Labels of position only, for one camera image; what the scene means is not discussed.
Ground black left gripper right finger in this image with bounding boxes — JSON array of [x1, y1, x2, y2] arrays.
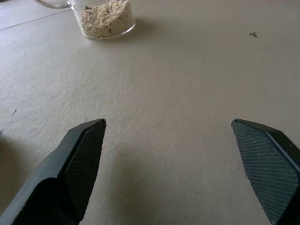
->
[[231, 118, 300, 225]]

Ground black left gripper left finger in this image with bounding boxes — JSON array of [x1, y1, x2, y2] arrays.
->
[[0, 118, 107, 225]]

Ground clear glass mug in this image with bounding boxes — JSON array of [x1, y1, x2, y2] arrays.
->
[[35, 0, 136, 40]]

